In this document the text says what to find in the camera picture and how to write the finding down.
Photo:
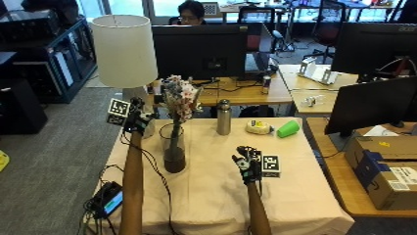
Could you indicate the beige tablecloth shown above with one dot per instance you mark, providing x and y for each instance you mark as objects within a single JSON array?
[{"x": 208, "y": 199}]

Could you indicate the white marker cube on right glove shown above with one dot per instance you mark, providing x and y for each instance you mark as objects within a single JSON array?
[{"x": 270, "y": 164}]

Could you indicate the steel water bottle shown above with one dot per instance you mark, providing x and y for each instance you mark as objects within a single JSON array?
[{"x": 224, "y": 119}]

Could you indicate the pink and white flower bouquet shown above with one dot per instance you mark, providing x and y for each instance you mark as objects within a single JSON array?
[{"x": 182, "y": 96}]

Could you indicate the black bag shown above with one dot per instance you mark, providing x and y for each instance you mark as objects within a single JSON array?
[{"x": 256, "y": 111}]

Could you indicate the clear glass vase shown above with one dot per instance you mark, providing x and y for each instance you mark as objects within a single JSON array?
[{"x": 174, "y": 161}]

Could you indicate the wooden desk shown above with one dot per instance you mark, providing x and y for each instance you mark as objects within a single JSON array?
[
  {"x": 335, "y": 176},
  {"x": 304, "y": 89},
  {"x": 242, "y": 94}
]

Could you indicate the black device with lit screen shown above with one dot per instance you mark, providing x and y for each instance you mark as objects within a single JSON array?
[{"x": 108, "y": 199}]

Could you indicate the white lamp shade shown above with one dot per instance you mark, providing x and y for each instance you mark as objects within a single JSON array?
[{"x": 124, "y": 52}]

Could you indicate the green plastic cup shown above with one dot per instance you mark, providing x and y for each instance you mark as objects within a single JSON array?
[{"x": 288, "y": 129}]

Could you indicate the plain cardboard box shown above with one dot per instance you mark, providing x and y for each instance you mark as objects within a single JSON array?
[{"x": 390, "y": 147}]

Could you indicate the white marker cube on left glove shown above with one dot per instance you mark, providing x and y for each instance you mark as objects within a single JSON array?
[{"x": 117, "y": 110}]

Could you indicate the black office chair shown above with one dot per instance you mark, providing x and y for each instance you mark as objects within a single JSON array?
[{"x": 327, "y": 29}]

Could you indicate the cardboard box with blue tape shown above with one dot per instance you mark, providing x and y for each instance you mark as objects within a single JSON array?
[{"x": 393, "y": 189}]

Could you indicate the black computer monitor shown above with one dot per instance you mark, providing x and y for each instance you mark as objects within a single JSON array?
[
  {"x": 373, "y": 104},
  {"x": 369, "y": 49},
  {"x": 197, "y": 49}
]

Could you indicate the yellow floor sign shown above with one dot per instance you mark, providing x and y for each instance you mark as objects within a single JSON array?
[{"x": 2, "y": 160}]

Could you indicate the person's left hand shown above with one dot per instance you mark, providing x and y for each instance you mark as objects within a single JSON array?
[{"x": 134, "y": 122}]

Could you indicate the person's right hand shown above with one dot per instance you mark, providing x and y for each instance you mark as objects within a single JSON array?
[{"x": 249, "y": 166}]

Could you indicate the white desk stand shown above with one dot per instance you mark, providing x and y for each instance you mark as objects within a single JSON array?
[{"x": 318, "y": 73}]

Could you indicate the small white gadget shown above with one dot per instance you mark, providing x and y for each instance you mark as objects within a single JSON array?
[{"x": 312, "y": 101}]

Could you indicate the white paper sheet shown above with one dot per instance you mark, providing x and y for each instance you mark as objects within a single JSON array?
[{"x": 378, "y": 131}]

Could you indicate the white marker cube on glove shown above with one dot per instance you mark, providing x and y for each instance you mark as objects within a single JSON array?
[
  {"x": 117, "y": 110},
  {"x": 270, "y": 164}
]

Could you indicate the black cabinet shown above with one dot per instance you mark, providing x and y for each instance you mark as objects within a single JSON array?
[{"x": 18, "y": 107}]

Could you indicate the drink can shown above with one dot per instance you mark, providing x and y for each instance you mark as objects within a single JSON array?
[{"x": 266, "y": 85}]

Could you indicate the dark blue equipment shelf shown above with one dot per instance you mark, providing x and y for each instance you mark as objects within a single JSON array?
[{"x": 65, "y": 65}]

